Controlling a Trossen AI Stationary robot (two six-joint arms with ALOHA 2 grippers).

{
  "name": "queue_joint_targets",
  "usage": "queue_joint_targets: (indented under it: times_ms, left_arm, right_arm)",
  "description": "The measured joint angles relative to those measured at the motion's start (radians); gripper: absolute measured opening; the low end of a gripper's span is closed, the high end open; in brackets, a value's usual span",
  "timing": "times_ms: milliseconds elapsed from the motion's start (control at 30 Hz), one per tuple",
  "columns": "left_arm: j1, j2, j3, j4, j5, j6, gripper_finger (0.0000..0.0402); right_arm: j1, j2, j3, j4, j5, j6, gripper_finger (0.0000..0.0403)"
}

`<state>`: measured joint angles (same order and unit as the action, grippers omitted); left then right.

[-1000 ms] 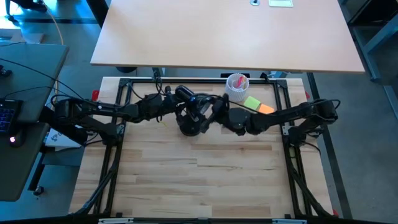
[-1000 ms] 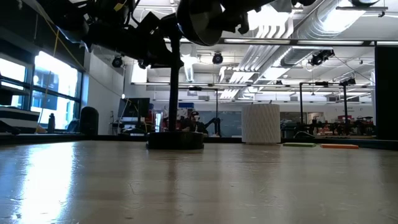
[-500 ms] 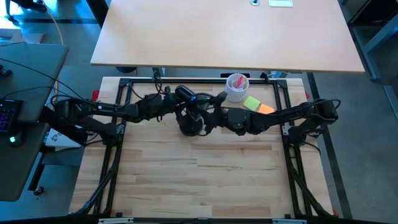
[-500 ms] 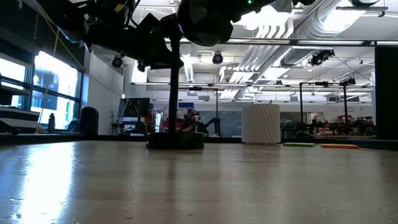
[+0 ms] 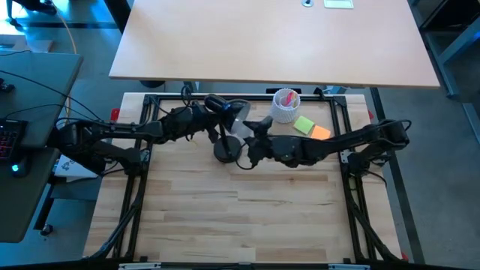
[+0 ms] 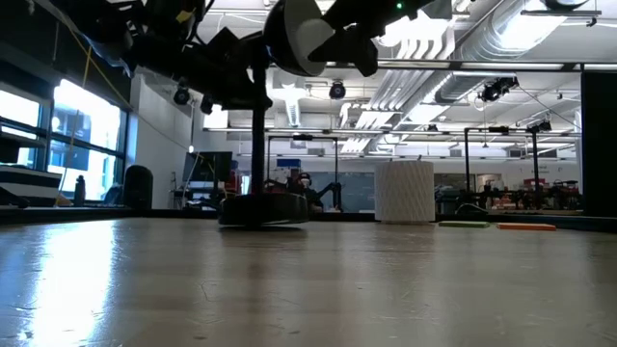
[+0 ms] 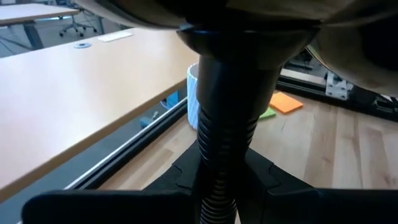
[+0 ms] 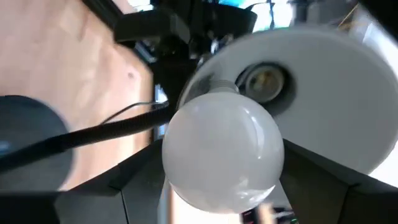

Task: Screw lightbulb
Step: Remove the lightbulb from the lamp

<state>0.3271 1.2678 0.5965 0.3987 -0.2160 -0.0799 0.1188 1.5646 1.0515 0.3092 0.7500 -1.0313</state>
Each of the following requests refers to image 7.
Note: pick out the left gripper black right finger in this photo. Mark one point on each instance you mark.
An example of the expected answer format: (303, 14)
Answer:
(326, 207)

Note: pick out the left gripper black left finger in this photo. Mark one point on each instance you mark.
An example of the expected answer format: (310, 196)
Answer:
(109, 207)

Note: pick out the white flat keyboard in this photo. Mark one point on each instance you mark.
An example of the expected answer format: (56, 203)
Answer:
(115, 36)

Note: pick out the white textured cup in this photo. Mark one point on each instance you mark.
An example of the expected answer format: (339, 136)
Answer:
(192, 99)

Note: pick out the blue box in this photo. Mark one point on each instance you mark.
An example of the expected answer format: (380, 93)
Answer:
(172, 100)

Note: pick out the office swivel chair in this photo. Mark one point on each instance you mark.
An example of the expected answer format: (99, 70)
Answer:
(74, 28)

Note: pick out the silver corner bracket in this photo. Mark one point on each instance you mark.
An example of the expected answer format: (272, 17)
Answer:
(338, 87)

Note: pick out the black gooseneck desk lamp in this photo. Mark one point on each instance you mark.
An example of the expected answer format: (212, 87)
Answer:
(230, 93)

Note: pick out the black aluminium frame rail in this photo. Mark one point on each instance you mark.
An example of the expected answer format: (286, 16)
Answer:
(124, 152)
(304, 87)

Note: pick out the orange sticky note pad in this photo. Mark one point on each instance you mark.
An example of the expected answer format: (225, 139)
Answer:
(285, 102)

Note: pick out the light wood office table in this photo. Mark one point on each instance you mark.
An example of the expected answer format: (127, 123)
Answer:
(31, 12)
(77, 93)

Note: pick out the green sticky note pad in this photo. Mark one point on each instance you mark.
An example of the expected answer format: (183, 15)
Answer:
(268, 114)

